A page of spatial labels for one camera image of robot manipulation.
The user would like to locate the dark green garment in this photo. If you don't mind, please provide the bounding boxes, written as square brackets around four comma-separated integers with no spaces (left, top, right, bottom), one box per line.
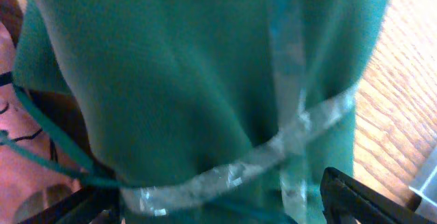
[6,0,388,223]

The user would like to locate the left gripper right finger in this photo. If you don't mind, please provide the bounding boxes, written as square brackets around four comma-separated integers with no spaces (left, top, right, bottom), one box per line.
[320,167,434,224]

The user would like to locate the clear plastic storage container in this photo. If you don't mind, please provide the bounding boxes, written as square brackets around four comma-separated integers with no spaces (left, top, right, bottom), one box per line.
[408,148,437,222]

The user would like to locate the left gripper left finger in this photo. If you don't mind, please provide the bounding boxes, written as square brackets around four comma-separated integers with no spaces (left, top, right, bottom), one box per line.
[19,187,122,224]

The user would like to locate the pink printed garment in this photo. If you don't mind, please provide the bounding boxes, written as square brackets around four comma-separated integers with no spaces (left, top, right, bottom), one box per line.
[0,22,93,224]

